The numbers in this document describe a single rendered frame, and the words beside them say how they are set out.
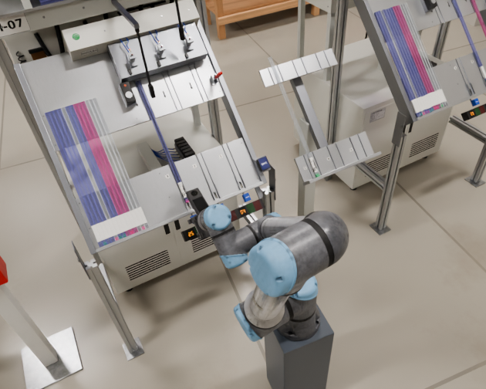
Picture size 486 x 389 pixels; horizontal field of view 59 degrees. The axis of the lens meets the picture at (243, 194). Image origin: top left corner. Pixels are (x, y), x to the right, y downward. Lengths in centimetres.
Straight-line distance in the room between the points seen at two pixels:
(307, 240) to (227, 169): 83
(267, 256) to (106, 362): 143
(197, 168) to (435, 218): 152
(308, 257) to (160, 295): 149
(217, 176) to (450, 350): 128
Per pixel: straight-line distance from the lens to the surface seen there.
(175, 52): 170
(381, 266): 237
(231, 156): 167
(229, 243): 125
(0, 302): 188
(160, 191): 160
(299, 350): 147
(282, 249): 87
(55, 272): 259
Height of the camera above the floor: 184
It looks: 43 degrees down
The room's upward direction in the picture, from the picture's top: 5 degrees counter-clockwise
